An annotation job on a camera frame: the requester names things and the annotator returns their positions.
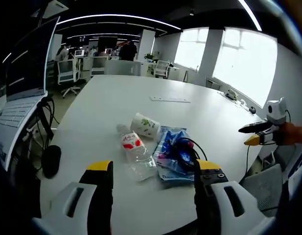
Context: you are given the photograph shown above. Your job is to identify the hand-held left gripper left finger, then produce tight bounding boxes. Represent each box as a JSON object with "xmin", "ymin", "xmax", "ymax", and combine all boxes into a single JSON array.
[{"xmin": 32, "ymin": 160, "xmax": 114, "ymax": 235}]

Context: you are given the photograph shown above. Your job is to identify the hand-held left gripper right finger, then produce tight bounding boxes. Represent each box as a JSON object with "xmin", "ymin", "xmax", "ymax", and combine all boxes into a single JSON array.
[{"xmin": 193, "ymin": 159, "xmax": 274, "ymax": 235}]

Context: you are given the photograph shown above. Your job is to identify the black computer mouse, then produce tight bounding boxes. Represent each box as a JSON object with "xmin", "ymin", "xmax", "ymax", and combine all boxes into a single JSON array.
[{"xmin": 41, "ymin": 144, "xmax": 62, "ymax": 179}]

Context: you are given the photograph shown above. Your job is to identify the blue plastic packet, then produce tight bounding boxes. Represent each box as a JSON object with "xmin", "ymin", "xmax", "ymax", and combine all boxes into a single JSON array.
[{"xmin": 151, "ymin": 125, "xmax": 203, "ymax": 185}]

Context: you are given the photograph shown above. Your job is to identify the clear plastic water bottle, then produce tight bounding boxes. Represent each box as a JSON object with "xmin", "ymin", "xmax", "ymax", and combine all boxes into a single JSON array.
[{"xmin": 116, "ymin": 123, "xmax": 158, "ymax": 182}]

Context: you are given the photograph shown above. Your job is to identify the white paper cup green print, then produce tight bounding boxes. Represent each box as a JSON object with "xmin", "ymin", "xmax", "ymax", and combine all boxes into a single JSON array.
[{"xmin": 130, "ymin": 112, "xmax": 162, "ymax": 141}]

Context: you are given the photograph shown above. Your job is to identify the person's right hand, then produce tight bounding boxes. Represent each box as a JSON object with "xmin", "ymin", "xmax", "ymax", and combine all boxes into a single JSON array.
[{"xmin": 276, "ymin": 121, "xmax": 302, "ymax": 146}]

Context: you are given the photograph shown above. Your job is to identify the white and green small item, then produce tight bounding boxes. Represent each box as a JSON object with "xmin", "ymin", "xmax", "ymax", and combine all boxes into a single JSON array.
[{"xmin": 218, "ymin": 88, "xmax": 240, "ymax": 101}]

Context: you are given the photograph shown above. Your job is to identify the grey mesh chair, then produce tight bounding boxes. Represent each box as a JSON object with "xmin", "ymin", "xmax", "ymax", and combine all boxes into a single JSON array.
[{"xmin": 239, "ymin": 163, "xmax": 290, "ymax": 219}]

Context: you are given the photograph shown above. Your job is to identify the white table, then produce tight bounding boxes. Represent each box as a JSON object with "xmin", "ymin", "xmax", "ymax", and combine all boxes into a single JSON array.
[{"xmin": 39, "ymin": 74, "xmax": 273, "ymax": 235}]

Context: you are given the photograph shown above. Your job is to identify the white mesh office chair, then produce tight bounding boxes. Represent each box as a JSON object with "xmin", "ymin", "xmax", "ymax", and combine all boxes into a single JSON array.
[
  {"xmin": 154, "ymin": 59, "xmax": 170, "ymax": 79},
  {"xmin": 56, "ymin": 59, "xmax": 82, "ymax": 99}
]

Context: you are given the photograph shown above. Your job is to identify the silver laptop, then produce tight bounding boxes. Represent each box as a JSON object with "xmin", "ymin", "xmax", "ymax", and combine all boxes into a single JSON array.
[{"xmin": 0, "ymin": 16, "xmax": 61, "ymax": 172}]

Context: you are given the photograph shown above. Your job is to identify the green potted plant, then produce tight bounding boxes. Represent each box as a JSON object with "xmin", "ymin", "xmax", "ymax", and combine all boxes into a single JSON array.
[{"xmin": 143, "ymin": 52, "xmax": 159, "ymax": 63}]

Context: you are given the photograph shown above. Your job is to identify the white desk partition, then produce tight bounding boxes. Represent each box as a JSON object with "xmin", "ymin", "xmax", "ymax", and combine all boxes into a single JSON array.
[{"xmin": 105, "ymin": 60, "xmax": 142, "ymax": 77}]

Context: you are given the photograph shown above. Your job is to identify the long ceiling light strip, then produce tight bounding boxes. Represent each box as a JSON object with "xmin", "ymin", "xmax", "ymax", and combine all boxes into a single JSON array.
[{"xmin": 56, "ymin": 14, "xmax": 183, "ymax": 34}]

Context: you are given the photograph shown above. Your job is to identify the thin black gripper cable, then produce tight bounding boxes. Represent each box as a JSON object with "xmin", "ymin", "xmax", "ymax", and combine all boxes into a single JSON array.
[{"xmin": 245, "ymin": 145, "xmax": 251, "ymax": 175}]

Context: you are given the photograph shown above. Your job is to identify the black cable bundle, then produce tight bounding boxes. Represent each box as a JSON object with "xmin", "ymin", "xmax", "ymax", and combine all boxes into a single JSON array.
[{"xmin": 25, "ymin": 96, "xmax": 59, "ymax": 172}]

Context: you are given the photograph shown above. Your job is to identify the table cable cover plate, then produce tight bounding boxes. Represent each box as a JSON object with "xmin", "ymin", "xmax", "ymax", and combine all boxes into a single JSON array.
[{"xmin": 149, "ymin": 95, "xmax": 191, "ymax": 104}]

